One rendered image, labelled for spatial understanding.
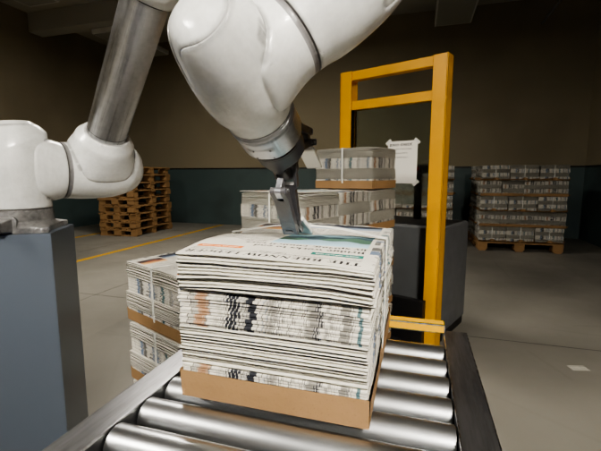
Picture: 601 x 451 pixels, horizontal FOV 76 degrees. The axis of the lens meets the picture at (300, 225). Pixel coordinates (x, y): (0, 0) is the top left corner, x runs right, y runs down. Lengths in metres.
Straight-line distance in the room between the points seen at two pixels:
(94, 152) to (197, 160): 8.37
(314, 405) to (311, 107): 8.06
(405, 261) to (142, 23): 2.24
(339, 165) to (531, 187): 4.69
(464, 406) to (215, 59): 0.57
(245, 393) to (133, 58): 0.77
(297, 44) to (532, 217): 6.29
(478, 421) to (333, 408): 0.21
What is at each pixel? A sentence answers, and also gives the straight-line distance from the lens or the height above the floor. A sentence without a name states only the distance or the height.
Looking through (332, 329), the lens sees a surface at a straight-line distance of 0.53.
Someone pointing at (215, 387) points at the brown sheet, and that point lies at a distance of 0.63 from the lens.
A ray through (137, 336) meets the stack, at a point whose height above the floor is 0.55.
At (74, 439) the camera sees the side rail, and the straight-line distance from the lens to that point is 0.64.
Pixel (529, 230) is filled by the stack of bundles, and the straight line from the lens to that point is 6.64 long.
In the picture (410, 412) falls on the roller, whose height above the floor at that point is 0.79.
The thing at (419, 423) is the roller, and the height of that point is 0.80.
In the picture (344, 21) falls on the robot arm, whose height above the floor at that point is 1.30.
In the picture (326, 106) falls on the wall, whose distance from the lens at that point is 8.40.
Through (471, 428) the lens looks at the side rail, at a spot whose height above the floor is 0.80.
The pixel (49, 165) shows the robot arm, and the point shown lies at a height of 1.16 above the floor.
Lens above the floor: 1.14
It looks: 7 degrees down
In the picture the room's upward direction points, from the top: straight up
